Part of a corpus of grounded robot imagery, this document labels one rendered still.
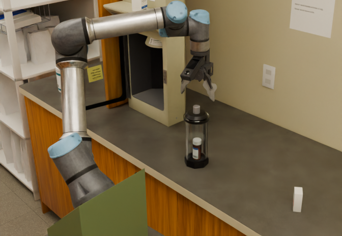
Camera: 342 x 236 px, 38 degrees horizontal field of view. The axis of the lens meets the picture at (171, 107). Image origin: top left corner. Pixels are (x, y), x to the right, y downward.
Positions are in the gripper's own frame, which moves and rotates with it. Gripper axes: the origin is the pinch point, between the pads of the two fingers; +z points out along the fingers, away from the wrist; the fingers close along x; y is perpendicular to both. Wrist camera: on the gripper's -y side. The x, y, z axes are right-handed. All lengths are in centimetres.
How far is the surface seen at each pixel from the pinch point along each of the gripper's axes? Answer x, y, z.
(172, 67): 27.4, 24.8, 0.2
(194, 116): -1.3, -3.6, 6.3
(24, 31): 167, 58, 12
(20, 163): 173, 41, 108
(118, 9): 50, 16, -27
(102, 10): 66, 23, -23
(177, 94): 26.7, 27.7, 14.7
